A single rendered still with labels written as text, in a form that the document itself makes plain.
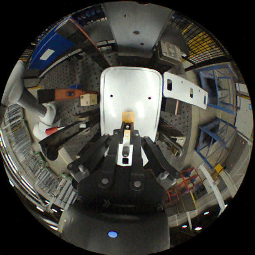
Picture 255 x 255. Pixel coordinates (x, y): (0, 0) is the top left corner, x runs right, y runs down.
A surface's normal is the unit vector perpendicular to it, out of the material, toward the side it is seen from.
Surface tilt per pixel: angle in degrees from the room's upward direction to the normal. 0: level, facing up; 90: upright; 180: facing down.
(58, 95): 90
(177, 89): 0
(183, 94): 0
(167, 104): 0
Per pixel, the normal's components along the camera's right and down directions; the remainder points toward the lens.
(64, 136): 0.98, 0.12
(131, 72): -0.05, 0.38
